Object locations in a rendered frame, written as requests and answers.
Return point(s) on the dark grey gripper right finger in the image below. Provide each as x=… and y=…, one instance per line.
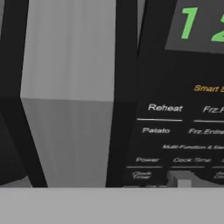
x=183, y=182

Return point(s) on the black microwave door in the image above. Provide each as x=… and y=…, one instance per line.
x=11, y=122

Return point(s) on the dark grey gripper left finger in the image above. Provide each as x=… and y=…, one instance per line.
x=16, y=183

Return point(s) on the black microwave oven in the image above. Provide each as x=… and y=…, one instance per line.
x=163, y=75

